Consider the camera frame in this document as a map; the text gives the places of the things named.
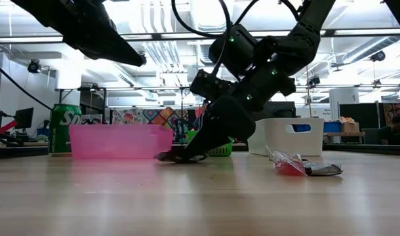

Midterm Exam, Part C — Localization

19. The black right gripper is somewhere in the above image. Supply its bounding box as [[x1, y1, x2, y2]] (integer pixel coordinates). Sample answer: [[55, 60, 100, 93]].
[[183, 70, 296, 163]]

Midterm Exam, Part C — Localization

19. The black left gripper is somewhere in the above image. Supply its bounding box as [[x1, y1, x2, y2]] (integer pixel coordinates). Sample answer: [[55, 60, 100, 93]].
[[52, 0, 147, 68]]

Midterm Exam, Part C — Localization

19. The brown Hershey's chocolate bar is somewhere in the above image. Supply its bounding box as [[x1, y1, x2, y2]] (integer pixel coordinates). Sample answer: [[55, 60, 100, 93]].
[[301, 160, 344, 177], [153, 150, 208, 164]]

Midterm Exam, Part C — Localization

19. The clear gummy candy bag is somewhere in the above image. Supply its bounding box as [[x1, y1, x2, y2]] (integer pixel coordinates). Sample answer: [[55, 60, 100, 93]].
[[265, 146, 308, 177]]

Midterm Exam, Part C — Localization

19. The green plastic basket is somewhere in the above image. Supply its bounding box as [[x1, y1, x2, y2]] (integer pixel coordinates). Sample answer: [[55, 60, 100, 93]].
[[186, 130, 235, 157]]

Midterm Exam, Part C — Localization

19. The colourful patterned quilt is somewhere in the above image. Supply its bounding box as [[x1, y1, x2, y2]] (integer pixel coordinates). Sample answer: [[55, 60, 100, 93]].
[[111, 106, 196, 132]]

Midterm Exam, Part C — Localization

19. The white plastic bin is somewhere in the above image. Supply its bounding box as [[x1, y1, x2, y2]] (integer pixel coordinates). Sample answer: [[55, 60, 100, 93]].
[[247, 117, 325, 157]]

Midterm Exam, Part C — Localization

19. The large black monitor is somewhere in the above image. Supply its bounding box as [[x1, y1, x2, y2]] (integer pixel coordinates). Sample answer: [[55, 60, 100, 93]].
[[265, 101, 296, 119]]

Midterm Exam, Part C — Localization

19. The pink plastic bin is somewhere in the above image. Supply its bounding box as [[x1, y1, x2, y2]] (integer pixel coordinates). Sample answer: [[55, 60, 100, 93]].
[[68, 124, 174, 161]]

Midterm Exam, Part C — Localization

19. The white LED light strip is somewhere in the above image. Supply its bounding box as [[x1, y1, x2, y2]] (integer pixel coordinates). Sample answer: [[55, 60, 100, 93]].
[[334, 29, 400, 36], [0, 36, 64, 43]]

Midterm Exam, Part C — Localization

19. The green Sprite can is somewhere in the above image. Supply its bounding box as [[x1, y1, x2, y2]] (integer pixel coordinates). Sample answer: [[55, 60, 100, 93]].
[[48, 104, 83, 154]]

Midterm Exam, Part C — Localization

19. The small black monitor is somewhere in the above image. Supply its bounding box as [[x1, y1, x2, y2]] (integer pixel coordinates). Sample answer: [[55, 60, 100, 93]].
[[14, 107, 35, 130]]

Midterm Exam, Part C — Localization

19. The blue storage bin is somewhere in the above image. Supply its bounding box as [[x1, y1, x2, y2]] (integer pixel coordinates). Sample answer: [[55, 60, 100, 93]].
[[323, 121, 342, 134]]

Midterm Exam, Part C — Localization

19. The wooden background table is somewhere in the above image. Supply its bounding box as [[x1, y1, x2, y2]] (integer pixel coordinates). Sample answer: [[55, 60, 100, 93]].
[[323, 131, 366, 138]]

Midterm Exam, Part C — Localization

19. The white pillar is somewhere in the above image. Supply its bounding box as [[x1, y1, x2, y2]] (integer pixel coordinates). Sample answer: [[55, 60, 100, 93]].
[[329, 88, 360, 119]]

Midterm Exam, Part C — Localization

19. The brown cardboard box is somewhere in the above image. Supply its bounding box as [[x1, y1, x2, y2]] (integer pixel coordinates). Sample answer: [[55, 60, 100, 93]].
[[339, 117, 360, 134]]

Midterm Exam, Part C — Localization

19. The black partition panel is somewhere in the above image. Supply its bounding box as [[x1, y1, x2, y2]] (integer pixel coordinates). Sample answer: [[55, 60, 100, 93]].
[[339, 103, 381, 146]]

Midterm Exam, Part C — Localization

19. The person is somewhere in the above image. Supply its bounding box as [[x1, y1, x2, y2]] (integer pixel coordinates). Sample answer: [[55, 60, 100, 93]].
[[378, 114, 400, 146]]

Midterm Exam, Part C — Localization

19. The brown patterned panel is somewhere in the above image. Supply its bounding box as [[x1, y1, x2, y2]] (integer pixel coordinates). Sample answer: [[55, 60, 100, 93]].
[[382, 102, 400, 132]]

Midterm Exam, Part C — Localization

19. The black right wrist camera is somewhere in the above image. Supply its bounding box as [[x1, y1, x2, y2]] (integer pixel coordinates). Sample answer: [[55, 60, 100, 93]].
[[189, 68, 234, 102]]

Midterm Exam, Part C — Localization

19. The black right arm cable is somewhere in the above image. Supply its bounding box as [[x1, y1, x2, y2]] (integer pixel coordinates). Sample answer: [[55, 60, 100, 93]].
[[172, 0, 301, 39]]

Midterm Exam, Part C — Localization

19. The black ceiling camera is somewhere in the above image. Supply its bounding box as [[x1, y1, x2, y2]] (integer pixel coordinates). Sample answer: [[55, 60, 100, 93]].
[[307, 75, 321, 89], [370, 50, 387, 63], [27, 58, 42, 74]]

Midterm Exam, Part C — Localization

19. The silver ventilation duct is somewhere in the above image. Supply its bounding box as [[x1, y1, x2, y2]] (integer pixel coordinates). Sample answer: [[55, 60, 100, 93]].
[[189, 0, 232, 66]]

